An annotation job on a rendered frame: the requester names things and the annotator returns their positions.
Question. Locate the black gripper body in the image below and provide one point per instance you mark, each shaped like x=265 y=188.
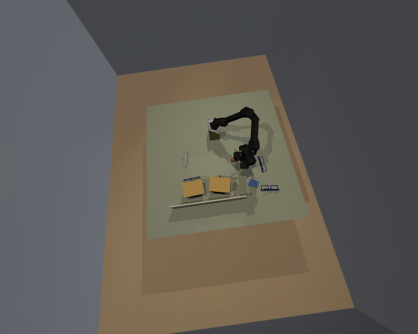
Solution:
x=243 y=165

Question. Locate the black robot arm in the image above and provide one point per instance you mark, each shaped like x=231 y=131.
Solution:
x=253 y=142

